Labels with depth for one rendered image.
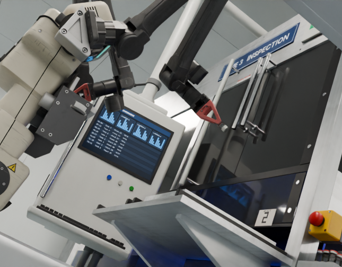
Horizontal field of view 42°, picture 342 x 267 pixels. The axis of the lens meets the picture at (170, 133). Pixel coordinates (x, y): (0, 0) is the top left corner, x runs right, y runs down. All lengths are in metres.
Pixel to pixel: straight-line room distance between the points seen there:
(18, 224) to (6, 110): 5.38
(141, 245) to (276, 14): 2.32
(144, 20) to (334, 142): 0.72
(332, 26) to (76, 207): 1.77
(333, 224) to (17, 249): 1.19
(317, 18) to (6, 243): 0.35
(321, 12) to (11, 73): 1.02
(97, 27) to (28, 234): 5.58
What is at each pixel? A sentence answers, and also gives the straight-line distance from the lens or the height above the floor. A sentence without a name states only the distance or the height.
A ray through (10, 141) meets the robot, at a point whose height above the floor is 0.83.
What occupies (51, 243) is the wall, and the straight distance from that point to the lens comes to 6.73.
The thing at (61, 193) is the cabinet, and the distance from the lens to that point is 2.10.
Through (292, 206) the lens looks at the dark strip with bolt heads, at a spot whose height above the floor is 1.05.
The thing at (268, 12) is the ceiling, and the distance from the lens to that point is 3.57.
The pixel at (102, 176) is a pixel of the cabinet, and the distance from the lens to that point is 2.14.
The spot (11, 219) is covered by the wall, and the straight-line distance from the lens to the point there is 6.62.
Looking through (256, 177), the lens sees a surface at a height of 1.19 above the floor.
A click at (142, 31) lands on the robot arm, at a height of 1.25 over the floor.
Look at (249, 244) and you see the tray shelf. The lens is 1.28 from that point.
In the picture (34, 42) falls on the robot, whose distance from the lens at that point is 1.32.
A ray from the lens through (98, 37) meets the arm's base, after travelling 1.24.
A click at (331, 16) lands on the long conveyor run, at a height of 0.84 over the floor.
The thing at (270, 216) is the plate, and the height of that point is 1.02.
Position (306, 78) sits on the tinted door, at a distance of 1.85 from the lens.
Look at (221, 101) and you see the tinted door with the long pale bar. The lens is 2.36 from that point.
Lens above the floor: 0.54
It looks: 24 degrees up
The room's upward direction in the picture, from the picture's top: 24 degrees clockwise
